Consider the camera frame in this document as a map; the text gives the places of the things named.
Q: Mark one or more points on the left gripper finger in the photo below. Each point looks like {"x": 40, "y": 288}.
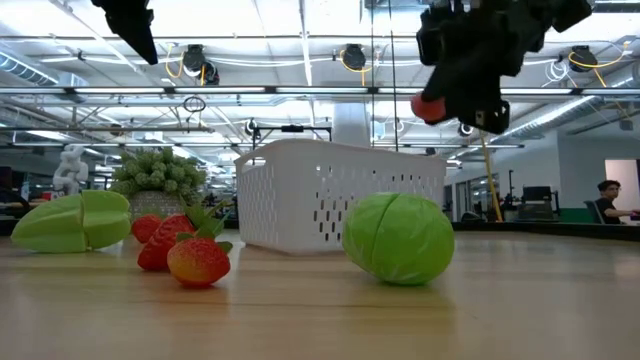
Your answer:
{"x": 132, "y": 30}

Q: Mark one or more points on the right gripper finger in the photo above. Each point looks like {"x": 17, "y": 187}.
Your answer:
{"x": 457, "y": 111}
{"x": 441, "y": 82}

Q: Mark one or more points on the pink toy peach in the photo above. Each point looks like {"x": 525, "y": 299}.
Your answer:
{"x": 427, "y": 110}

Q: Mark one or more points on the green toy cabbage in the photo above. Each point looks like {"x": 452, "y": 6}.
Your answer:
{"x": 400, "y": 240}

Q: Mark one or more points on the white perforated plastic basket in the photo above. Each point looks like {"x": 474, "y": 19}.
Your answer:
{"x": 290, "y": 200}

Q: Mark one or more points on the small red toy strawberry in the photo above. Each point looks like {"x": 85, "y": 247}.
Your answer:
{"x": 145, "y": 229}

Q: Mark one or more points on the green toy starfruit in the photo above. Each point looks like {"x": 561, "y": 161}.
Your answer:
{"x": 60, "y": 225}

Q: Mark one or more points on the large red toy strawberry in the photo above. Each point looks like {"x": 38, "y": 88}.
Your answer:
{"x": 160, "y": 245}

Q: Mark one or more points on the orange-red toy strawberry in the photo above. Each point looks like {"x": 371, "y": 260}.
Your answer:
{"x": 197, "y": 262}

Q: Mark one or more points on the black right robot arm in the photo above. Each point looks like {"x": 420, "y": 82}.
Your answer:
{"x": 565, "y": 15}

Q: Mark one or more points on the small black ceiling reel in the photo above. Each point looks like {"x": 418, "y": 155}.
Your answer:
{"x": 466, "y": 131}
{"x": 251, "y": 127}

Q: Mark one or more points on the white building column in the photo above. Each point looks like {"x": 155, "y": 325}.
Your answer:
{"x": 351, "y": 125}

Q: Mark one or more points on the black machine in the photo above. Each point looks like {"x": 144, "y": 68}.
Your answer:
{"x": 537, "y": 195}

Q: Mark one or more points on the green succulent potted plant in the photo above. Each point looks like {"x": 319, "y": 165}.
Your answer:
{"x": 160, "y": 172}

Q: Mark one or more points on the white robot figure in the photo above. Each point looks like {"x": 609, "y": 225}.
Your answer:
{"x": 70, "y": 170}

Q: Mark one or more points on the green pad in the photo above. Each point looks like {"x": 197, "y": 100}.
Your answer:
{"x": 575, "y": 216}

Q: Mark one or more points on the grey office chair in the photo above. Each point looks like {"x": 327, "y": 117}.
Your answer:
{"x": 593, "y": 212}

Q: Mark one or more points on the person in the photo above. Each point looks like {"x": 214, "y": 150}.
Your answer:
{"x": 607, "y": 207}

